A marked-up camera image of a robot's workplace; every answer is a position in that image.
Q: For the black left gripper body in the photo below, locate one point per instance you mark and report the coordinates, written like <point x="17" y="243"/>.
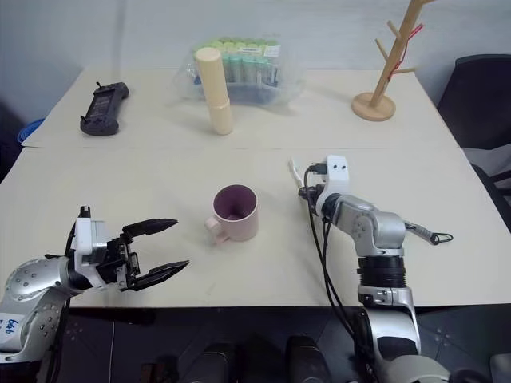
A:
<point x="120" y="259"/>

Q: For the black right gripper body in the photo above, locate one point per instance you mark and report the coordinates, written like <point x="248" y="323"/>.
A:
<point x="310" y="194"/>

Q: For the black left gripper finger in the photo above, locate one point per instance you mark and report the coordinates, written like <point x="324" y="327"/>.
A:
<point x="163" y="272"/>
<point x="151" y="226"/>

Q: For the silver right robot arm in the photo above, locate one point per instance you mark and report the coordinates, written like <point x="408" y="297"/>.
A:
<point x="379" y="227"/>

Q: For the pink mug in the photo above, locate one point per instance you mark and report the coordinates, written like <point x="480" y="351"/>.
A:
<point x="239" y="225"/>

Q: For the wooden mug tree stand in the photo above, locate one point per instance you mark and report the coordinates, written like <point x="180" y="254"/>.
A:
<point x="375" y="104"/>

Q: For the dark rounded shape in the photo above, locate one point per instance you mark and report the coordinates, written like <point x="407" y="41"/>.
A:
<point x="302" y="361"/>
<point x="220" y="363"/>

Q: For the clear plastic bag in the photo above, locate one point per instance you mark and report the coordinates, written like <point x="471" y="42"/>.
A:
<point x="287" y="85"/>

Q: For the black handheld controller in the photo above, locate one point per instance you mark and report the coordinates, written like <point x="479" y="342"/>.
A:
<point x="103" y="109"/>

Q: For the white sticker blue handwriting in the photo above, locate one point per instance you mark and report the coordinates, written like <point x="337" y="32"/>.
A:
<point x="11" y="325"/>

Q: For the beige cylinder tube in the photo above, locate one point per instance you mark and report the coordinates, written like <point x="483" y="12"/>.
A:
<point x="215" y="91"/>

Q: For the pack of green-capped tubes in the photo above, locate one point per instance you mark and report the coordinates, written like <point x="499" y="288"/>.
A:
<point x="243" y="60"/>

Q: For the blue basket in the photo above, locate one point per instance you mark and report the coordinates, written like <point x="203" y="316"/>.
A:
<point x="28" y="131"/>

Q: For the black chair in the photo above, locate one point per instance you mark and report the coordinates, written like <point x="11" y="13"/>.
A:
<point x="479" y="107"/>

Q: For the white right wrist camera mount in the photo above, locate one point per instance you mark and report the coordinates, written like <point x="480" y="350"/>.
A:
<point x="337" y="167"/>

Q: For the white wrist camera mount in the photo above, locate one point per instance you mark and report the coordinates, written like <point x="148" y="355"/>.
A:
<point x="337" y="167"/>
<point x="84" y="239"/>

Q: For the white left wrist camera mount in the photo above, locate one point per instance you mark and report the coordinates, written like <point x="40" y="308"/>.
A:
<point x="84" y="239"/>

